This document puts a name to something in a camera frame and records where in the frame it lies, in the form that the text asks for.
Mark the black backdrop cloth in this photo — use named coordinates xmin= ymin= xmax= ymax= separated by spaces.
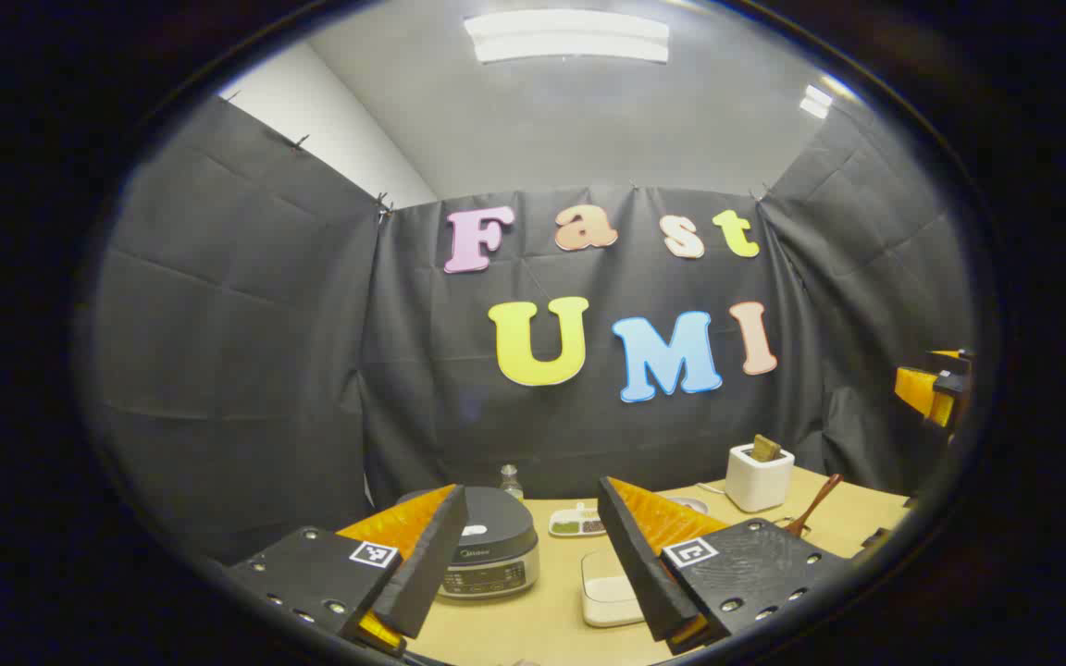
xmin=80 ymin=92 xmax=978 ymax=565

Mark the clear rice container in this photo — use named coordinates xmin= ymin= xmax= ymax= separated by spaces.
xmin=579 ymin=548 xmax=650 ymax=629

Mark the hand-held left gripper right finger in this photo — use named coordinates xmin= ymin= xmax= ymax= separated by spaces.
xmin=596 ymin=475 xmax=853 ymax=656

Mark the large ceiling light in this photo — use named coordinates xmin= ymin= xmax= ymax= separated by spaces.
xmin=464 ymin=9 xmax=671 ymax=66

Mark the white toaster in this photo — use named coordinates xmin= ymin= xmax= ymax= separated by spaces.
xmin=725 ymin=442 xmax=796 ymax=513

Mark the white divided condiment dish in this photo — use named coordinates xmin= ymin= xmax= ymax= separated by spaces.
xmin=548 ymin=504 xmax=608 ymax=538

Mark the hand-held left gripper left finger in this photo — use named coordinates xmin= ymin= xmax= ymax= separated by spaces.
xmin=223 ymin=483 xmax=471 ymax=660

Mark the silver black rice cooker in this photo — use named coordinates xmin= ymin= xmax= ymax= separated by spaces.
xmin=396 ymin=486 xmax=541 ymax=600

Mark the brown wooden spoon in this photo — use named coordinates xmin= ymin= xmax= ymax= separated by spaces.
xmin=783 ymin=474 xmax=844 ymax=539

